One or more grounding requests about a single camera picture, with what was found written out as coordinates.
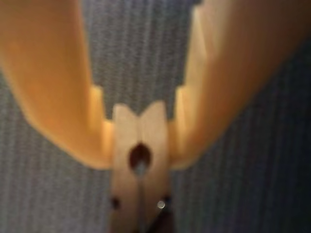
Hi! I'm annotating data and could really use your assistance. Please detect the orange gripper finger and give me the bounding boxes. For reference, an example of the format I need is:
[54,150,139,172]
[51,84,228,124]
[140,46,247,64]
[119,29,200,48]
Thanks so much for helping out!
[167,0,311,170]
[0,0,115,170]

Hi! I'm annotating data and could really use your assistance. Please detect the wooden clothespin with metal spring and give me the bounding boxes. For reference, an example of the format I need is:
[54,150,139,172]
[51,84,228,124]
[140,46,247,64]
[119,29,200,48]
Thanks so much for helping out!
[108,100,175,233]

